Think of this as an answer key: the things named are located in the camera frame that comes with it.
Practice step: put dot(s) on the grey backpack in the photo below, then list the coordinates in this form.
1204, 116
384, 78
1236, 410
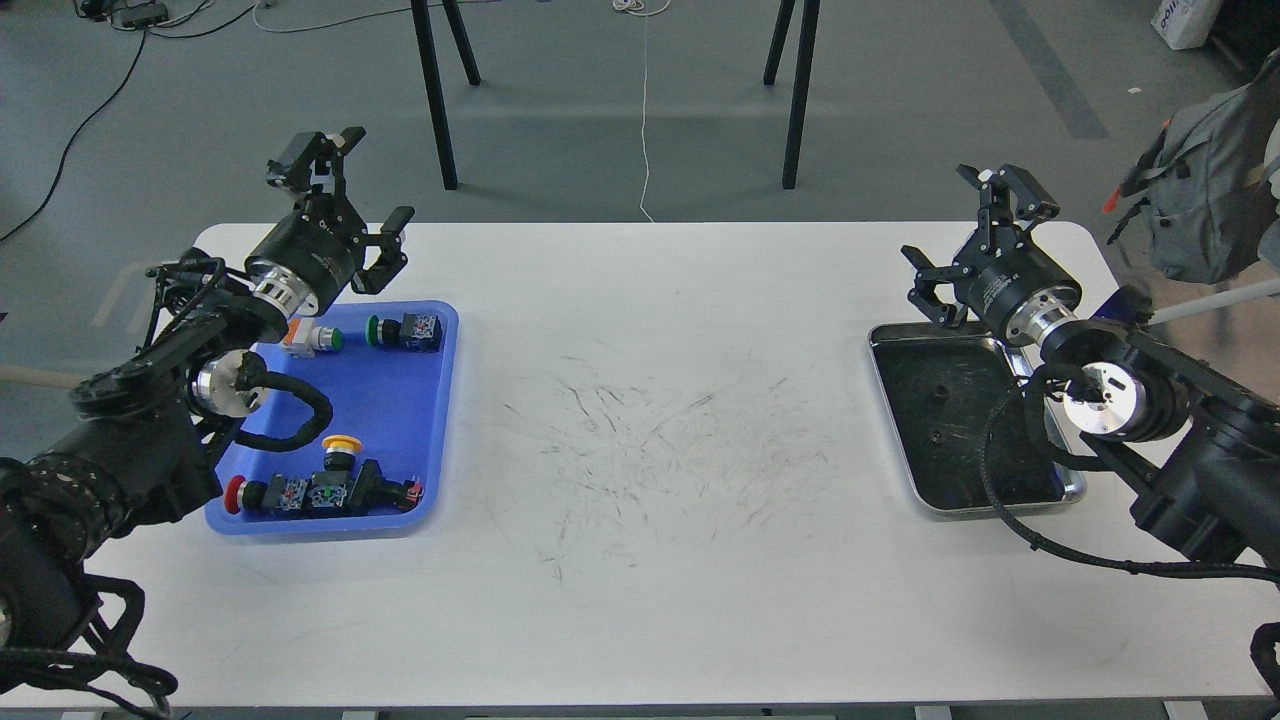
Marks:
1201, 184

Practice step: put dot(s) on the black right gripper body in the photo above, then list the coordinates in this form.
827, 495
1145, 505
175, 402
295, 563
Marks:
1014, 287

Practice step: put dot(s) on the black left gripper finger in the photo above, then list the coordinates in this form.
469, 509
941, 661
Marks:
379, 257
313, 163

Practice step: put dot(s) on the blue plastic tray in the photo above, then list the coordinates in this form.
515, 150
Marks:
396, 401

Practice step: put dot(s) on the red button switch block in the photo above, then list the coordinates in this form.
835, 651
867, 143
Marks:
322, 495

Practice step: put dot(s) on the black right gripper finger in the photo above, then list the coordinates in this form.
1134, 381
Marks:
1012, 203
927, 278

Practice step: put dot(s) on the black switch red terminals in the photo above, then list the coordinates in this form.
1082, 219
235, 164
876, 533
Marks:
371, 490

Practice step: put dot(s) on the right black stand legs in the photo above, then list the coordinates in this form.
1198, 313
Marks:
808, 31

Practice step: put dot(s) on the white box on floor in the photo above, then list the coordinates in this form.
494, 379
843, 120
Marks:
1185, 25

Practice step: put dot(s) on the green button black switch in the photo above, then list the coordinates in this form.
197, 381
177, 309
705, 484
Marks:
414, 332

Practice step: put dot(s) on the shiny metal tray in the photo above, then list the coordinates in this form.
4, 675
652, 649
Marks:
910, 359

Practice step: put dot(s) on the left black stand legs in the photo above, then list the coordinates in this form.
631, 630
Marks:
432, 78

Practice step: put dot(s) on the green button white switch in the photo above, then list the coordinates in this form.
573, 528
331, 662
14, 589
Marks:
306, 338

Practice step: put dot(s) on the black stand legs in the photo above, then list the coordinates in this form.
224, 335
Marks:
432, 78
808, 31

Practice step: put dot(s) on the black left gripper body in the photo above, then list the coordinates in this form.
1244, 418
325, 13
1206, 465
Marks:
310, 256

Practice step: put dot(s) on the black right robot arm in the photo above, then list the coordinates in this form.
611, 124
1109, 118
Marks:
1198, 450

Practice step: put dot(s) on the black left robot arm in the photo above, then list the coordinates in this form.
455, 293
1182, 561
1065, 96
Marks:
152, 430

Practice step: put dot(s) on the yellow mushroom push button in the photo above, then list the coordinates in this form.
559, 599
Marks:
340, 452

